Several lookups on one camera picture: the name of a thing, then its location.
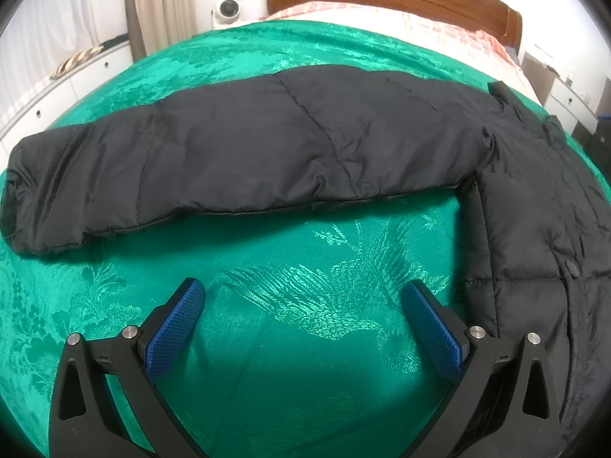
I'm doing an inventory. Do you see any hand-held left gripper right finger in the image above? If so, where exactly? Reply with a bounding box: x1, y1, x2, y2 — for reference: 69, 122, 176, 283
402, 279, 560, 458

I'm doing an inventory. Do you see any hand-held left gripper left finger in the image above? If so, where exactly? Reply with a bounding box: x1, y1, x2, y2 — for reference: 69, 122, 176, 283
48, 277, 207, 458

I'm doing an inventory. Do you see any black puffer jacket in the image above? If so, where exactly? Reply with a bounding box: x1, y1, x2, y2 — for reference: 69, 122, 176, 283
0, 68, 611, 458

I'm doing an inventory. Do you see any green patterned bedspread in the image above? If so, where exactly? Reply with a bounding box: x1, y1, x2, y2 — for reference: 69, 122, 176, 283
0, 18, 611, 458

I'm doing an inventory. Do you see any white drawer cabinet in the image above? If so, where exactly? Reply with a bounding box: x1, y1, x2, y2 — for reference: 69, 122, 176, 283
0, 38, 139, 153

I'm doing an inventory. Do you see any white nightstand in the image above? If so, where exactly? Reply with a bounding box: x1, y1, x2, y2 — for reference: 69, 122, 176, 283
520, 50, 611, 134

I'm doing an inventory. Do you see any pink striped bed sheet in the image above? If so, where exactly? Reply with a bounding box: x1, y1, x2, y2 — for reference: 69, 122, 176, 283
265, 1, 550, 106

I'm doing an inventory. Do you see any small white fan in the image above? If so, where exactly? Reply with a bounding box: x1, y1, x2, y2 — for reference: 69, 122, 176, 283
211, 0, 241, 24

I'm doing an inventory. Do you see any beige curtain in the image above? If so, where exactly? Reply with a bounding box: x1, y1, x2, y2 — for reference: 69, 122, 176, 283
123, 0, 201, 60

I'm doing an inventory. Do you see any white sheer curtain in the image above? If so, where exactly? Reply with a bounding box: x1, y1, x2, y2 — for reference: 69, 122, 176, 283
0, 0, 129, 77

